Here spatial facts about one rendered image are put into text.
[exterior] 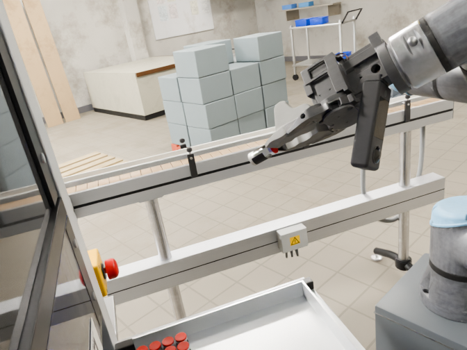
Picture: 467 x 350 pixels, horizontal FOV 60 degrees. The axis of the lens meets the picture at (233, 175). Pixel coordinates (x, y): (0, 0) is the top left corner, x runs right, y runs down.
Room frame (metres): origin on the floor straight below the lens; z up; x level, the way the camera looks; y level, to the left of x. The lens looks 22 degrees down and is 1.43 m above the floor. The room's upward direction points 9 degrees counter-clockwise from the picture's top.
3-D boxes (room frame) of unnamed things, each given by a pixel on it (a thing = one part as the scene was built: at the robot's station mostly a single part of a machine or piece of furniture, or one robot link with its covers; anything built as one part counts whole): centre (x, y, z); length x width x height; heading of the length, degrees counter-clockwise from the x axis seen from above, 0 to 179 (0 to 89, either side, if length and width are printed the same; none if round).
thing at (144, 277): (1.54, -0.21, 0.49); 1.60 x 0.08 x 0.12; 105
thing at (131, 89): (7.58, 1.21, 0.38); 2.01 x 1.62 x 0.75; 39
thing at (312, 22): (7.57, -2.04, 0.56); 1.22 x 0.69 x 1.11; 42
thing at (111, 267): (0.68, 0.27, 0.99); 0.04 x 0.04 x 0.04; 15
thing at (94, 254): (0.67, 0.32, 0.99); 0.08 x 0.07 x 0.07; 105
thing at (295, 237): (1.47, -0.20, 0.50); 0.12 x 0.05 x 0.09; 105
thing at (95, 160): (3.93, 1.77, 0.06); 1.26 x 0.86 x 0.12; 129
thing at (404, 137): (1.69, -0.79, 0.46); 0.09 x 0.09 x 0.77; 15
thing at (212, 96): (4.45, -0.06, 0.57); 1.19 x 0.76 x 1.14; 128
